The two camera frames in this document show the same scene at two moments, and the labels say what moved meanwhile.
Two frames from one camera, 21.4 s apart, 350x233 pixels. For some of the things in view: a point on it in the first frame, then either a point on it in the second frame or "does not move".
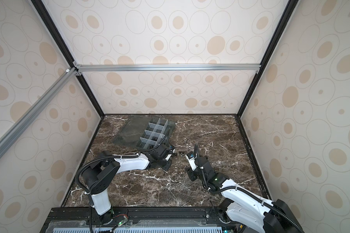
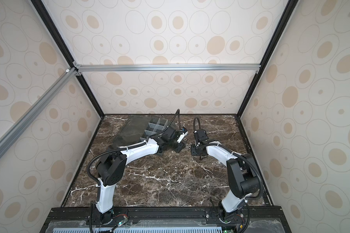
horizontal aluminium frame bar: [168, 68] does not move
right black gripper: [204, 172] → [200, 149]
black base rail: [168, 219] does not move
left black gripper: [169, 164] → [180, 148]
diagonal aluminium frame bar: [1, 145] does not move
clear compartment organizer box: [145, 132] does not move
